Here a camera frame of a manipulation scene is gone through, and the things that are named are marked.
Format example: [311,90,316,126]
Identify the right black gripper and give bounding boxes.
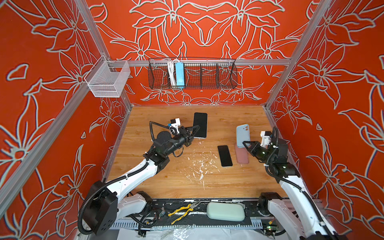
[242,139,277,166]

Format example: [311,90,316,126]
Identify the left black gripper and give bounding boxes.
[163,125,198,157]

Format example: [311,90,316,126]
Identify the pink phone case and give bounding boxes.
[235,146,249,164]

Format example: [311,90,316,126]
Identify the black phone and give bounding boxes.
[218,145,233,167]
[193,113,208,139]

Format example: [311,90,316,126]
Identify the clear phone case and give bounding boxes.
[236,124,251,148]

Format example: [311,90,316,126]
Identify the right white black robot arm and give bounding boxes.
[242,127,347,240]

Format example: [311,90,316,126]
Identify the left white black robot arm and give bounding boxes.
[77,119,200,236]

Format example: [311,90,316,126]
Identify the light blue box in basket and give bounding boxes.
[175,62,185,89]

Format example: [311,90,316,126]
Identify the pale green pouch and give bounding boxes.
[206,202,246,222]

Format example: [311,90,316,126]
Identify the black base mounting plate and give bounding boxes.
[125,198,286,228]

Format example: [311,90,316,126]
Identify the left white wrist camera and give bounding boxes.
[168,118,181,136]

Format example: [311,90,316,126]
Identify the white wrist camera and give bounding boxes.
[260,131,272,148]
[168,118,181,136]

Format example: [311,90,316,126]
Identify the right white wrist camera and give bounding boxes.
[260,131,272,148]

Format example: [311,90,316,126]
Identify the black wire wall basket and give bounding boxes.
[148,58,238,90]

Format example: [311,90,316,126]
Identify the white cable bundle in basket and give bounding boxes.
[166,59,177,87]

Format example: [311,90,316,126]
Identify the yellow handled pliers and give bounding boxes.
[168,201,202,225]

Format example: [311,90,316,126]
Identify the clear plastic wall bin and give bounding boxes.
[85,56,131,98]

